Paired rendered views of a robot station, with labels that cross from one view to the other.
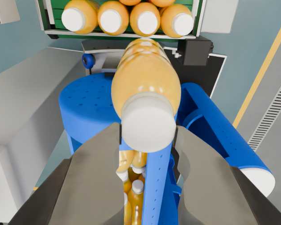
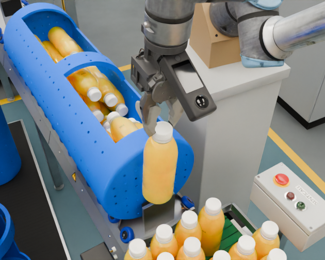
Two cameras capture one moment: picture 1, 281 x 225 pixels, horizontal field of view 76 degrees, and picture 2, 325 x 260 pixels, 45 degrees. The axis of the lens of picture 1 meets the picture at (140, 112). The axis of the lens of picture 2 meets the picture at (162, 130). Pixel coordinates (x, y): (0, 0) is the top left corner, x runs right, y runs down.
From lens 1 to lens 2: 0.65 m
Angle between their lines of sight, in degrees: 28
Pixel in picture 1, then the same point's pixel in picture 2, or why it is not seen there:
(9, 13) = (255, 194)
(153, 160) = (102, 134)
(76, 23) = (209, 204)
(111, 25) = (187, 215)
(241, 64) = not seen: outside the picture
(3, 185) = not seen: hidden behind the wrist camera
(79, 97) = (180, 157)
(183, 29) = (135, 242)
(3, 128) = (219, 115)
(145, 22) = (165, 230)
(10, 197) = not seen: hidden behind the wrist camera
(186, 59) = (103, 247)
